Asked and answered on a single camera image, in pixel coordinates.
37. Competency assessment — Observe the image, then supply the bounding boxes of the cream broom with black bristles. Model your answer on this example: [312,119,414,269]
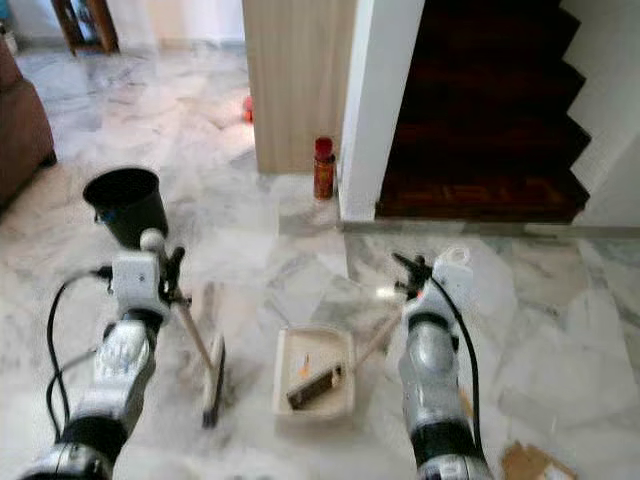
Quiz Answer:
[140,229,227,431]

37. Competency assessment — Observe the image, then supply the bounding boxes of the cream plastic dustpan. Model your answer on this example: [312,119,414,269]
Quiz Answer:
[271,308,407,421]

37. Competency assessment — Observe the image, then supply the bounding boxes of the black plastic bucket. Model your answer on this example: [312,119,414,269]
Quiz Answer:
[82,166,170,250]

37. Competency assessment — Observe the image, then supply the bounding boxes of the red capped spray can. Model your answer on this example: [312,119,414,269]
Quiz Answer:
[312,136,337,202]

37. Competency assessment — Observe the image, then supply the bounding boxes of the brown debris strip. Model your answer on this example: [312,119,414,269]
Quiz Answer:
[286,364,347,410]

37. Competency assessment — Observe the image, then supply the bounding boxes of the dark wooden staircase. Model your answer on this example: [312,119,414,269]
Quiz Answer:
[374,0,592,224]

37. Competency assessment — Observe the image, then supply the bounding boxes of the brown fabric sofa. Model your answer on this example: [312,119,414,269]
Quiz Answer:
[0,38,59,208]

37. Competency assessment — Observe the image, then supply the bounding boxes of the light wood panel cabinet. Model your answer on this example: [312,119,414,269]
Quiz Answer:
[241,0,359,177]

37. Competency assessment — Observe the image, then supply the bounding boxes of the brown cardboard piece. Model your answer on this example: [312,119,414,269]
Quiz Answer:
[499,439,580,480]

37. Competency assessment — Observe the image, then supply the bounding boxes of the dark wooden display shelf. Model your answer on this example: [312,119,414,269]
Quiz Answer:
[49,0,120,57]

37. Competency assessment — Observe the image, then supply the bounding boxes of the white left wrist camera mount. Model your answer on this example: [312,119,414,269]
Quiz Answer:
[110,250,167,317]

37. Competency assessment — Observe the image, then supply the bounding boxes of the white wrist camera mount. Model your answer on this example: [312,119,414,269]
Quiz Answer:
[405,246,474,327]
[110,250,167,317]

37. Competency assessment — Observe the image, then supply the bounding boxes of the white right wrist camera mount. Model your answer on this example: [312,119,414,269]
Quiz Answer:
[405,246,474,327]

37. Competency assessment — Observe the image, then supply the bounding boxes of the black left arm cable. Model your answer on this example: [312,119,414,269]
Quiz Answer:
[44,267,116,442]

